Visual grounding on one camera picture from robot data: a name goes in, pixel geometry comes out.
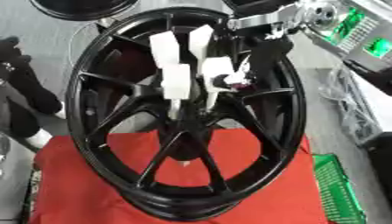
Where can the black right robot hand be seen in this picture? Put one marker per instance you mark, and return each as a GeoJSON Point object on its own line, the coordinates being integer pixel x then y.
{"type": "Point", "coordinates": [266, 48]}

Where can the black spoked wheel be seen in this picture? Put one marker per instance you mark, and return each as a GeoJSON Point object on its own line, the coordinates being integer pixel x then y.
{"type": "Point", "coordinates": [120, 175]}

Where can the green plastic crate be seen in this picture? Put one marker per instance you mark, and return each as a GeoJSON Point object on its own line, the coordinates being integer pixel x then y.
{"type": "Point", "coordinates": [337, 189]}

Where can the black round rim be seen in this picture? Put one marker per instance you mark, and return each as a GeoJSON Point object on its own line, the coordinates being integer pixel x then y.
{"type": "Point", "coordinates": [84, 8]}

